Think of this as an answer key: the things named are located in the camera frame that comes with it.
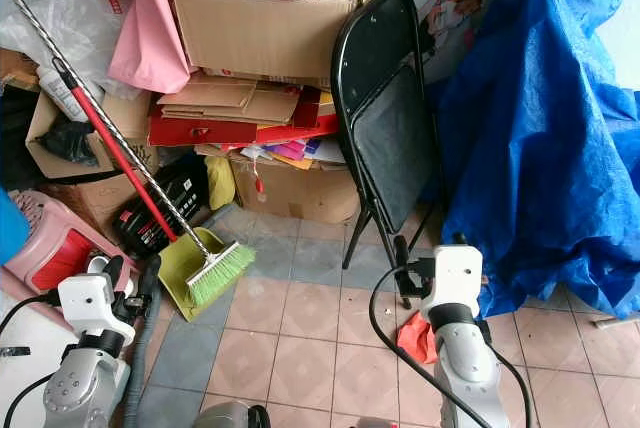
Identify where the grey corrugated hose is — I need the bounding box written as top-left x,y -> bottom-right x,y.
120,293 -> 165,428

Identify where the flat red box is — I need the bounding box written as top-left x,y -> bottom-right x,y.
147,86 -> 339,148

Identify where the white cup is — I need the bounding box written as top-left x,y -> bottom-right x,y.
84,252 -> 113,279

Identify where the grey robot leg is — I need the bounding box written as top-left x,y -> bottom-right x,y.
193,400 -> 273,428

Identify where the pink plastic basket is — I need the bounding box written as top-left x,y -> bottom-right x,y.
2,188 -> 129,301

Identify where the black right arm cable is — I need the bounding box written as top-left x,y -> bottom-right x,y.
368,266 -> 533,428

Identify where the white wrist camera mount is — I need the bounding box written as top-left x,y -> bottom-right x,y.
57,273 -> 138,337
418,243 -> 485,311

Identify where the green dustpan with red handle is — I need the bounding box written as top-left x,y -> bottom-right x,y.
52,58 -> 229,323

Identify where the black folding chair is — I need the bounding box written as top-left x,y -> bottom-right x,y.
331,0 -> 449,309

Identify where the clear plastic bag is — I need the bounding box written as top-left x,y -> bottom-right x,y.
0,0 -> 126,99

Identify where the closed brown cardboard box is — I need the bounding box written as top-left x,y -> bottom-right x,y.
228,151 -> 361,226

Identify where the red cloth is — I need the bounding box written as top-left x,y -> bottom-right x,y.
396,310 -> 443,366

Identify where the blue tarpaulin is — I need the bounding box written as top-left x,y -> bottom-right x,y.
424,0 -> 640,321

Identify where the pink cloth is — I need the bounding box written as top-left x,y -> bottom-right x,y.
106,0 -> 189,95

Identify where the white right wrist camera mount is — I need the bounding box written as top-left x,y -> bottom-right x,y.
418,243 -> 485,311

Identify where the colourful paper stack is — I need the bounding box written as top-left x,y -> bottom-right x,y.
240,134 -> 349,171

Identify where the yellow bag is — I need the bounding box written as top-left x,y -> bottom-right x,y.
205,154 -> 238,211

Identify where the large open cardboard box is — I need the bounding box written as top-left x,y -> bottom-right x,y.
168,0 -> 373,87

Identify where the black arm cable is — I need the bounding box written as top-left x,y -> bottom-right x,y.
0,291 -> 61,428
368,266 -> 533,428

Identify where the flattened cardboard stack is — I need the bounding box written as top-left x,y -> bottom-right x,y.
156,70 -> 303,126

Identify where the small open cardboard box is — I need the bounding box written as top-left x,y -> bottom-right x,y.
25,83 -> 151,181

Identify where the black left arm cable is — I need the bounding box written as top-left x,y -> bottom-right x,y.
0,291 -> 61,428

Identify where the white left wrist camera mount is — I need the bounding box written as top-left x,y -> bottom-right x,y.
57,273 -> 138,337

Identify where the green broom with metal handle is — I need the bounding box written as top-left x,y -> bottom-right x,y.
0,0 -> 258,309

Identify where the white box with cartoon print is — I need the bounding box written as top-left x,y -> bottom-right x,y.
384,0 -> 496,84

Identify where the black printed canister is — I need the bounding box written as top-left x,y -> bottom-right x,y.
112,153 -> 211,259

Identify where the black plastic bag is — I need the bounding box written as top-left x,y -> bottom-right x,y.
40,116 -> 103,168

